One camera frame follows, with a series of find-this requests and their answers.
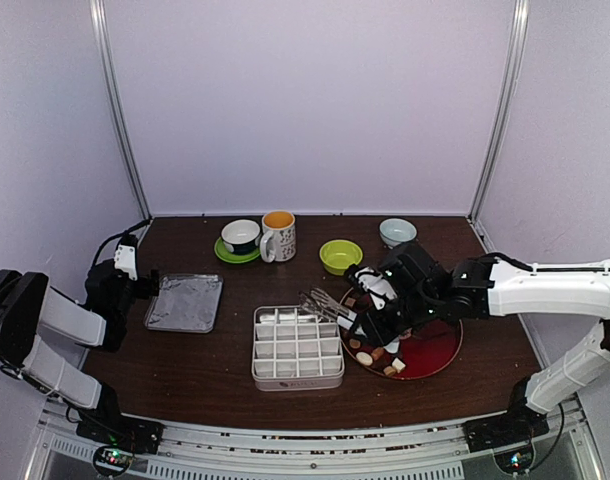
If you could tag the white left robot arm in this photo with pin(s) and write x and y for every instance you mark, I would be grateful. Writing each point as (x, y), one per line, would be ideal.
(31, 305)

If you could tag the white metal tongs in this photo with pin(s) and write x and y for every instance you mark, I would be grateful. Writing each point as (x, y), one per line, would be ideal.
(330, 305)

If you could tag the pale blue ceramic bowl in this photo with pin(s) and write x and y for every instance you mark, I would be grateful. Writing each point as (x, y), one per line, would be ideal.
(394, 231)

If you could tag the aluminium front rail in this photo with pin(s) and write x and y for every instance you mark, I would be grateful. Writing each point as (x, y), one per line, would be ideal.
(436, 450)

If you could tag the white patterned mug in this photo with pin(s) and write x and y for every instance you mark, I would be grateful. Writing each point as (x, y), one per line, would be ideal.
(278, 240)

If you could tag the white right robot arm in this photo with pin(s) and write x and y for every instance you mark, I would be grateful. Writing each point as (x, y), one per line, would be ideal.
(496, 285)

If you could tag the white cube chocolate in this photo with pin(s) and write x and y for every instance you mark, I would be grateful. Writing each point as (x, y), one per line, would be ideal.
(398, 365)

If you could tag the bunny print tin lid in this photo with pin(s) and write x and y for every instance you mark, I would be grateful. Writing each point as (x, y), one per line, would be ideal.
(186, 303)

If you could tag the red round tray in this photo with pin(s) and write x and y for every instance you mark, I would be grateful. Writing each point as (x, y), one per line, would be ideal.
(432, 347)

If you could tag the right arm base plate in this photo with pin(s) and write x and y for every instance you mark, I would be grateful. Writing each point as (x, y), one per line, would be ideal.
(504, 429)

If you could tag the dark white-lined cup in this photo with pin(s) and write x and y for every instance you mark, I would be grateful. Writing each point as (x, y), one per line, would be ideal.
(241, 235)

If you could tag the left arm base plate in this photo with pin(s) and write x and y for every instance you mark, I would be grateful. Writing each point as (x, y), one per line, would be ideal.
(129, 434)

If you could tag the green saucer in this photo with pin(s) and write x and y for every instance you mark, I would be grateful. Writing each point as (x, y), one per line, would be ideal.
(234, 257)

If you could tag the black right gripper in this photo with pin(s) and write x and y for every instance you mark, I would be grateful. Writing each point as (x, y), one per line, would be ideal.
(373, 329)

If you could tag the silver divided tin box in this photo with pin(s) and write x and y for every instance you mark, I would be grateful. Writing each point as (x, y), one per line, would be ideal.
(294, 350)

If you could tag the aluminium frame post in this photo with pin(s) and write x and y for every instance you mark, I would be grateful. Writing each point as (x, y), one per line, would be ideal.
(102, 37)
(511, 75)

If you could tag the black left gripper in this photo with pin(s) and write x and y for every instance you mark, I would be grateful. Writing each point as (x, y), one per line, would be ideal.
(149, 285)

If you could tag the lime green bowl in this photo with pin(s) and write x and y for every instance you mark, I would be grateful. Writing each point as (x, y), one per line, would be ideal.
(338, 254)

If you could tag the brown cylinder chocolate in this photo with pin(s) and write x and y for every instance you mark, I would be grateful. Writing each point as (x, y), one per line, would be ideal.
(377, 353)

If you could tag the right aluminium frame post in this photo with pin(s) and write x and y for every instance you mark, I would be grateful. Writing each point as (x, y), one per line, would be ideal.
(511, 75)

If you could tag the left aluminium frame post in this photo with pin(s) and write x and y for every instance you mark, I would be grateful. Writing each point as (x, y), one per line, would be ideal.
(102, 37)

